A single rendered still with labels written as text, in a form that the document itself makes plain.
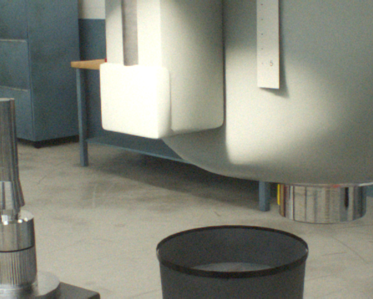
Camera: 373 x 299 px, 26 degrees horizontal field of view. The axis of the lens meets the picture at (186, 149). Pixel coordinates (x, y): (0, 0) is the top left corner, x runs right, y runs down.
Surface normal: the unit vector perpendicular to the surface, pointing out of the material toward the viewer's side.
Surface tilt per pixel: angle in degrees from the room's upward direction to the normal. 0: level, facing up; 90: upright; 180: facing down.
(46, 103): 90
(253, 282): 94
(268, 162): 125
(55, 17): 90
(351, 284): 0
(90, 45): 90
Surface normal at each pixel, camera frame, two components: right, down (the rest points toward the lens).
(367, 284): -0.02, -0.98
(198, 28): 0.66, 0.13
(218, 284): -0.28, 0.25
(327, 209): 0.00, 0.18
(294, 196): -0.70, 0.15
